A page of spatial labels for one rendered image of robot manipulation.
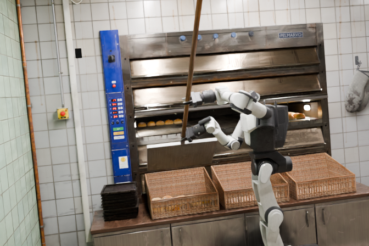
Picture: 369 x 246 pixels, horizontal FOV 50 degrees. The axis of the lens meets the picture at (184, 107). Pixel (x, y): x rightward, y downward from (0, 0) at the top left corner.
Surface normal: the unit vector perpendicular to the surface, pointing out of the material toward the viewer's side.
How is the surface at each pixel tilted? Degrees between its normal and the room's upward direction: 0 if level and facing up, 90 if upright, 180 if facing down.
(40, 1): 90
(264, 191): 113
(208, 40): 90
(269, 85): 70
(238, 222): 91
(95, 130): 90
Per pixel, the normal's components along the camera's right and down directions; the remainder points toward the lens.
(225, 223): 0.16, 0.05
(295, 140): 0.12, -0.30
